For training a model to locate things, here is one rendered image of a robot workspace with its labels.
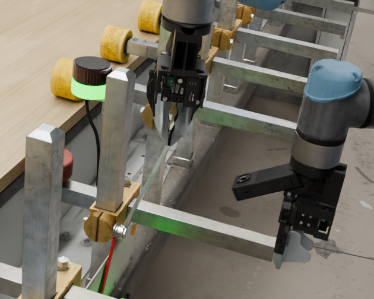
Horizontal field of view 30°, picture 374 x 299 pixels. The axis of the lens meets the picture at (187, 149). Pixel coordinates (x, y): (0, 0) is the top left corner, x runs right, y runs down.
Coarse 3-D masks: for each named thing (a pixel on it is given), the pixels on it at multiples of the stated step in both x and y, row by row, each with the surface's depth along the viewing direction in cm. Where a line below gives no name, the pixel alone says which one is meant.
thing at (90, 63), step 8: (88, 56) 108; (80, 64) 105; (88, 64) 106; (96, 64) 106; (104, 64) 106; (88, 112) 110; (88, 120) 111; (96, 136) 111; (96, 144) 112; (96, 184) 115
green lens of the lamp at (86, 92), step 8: (72, 80) 106; (72, 88) 107; (80, 88) 106; (88, 88) 105; (96, 88) 105; (104, 88) 106; (80, 96) 106; (88, 96) 106; (96, 96) 106; (104, 96) 107
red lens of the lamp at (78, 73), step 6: (72, 66) 106; (78, 66) 105; (72, 72) 106; (78, 72) 105; (84, 72) 104; (90, 72) 104; (96, 72) 104; (102, 72) 105; (108, 72) 105; (78, 78) 105; (84, 78) 104; (90, 78) 104; (96, 78) 105; (102, 78) 105; (90, 84) 105; (96, 84) 105
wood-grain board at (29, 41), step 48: (0, 0) 194; (48, 0) 199; (96, 0) 205; (0, 48) 163; (48, 48) 167; (96, 48) 171; (0, 96) 140; (48, 96) 143; (0, 144) 124; (0, 192) 115
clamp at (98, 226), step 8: (136, 184) 124; (128, 192) 121; (136, 192) 122; (128, 200) 119; (96, 208) 115; (120, 208) 116; (96, 216) 113; (104, 216) 114; (112, 216) 114; (120, 216) 116; (88, 224) 114; (96, 224) 114; (104, 224) 113; (112, 224) 114; (88, 232) 115; (96, 232) 114; (104, 232) 114; (96, 240) 116; (104, 240) 115
